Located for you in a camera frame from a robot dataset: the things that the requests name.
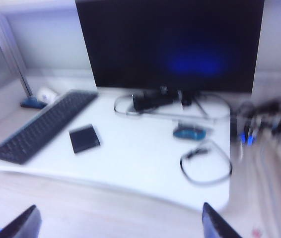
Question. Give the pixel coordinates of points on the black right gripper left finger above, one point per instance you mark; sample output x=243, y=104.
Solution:
x=28, y=225

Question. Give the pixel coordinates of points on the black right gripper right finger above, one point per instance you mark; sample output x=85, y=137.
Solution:
x=215, y=225

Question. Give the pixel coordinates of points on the dark portable hard drive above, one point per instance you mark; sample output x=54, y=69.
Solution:
x=84, y=138

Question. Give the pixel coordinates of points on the blue computer mouse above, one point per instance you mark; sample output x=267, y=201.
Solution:
x=189, y=133

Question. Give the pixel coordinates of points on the black computer keyboard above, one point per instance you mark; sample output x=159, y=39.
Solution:
x=43, y=126

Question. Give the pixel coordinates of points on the white desk riser board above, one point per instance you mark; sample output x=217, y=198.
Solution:
x=135, y=153

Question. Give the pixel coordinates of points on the small blue flat item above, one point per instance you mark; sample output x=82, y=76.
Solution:
x=32, y=103

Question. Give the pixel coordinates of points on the black power adapter brick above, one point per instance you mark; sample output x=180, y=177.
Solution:
x=153, y=100

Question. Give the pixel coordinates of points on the black AOC computer monitor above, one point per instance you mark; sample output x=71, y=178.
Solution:
x=155, y=37

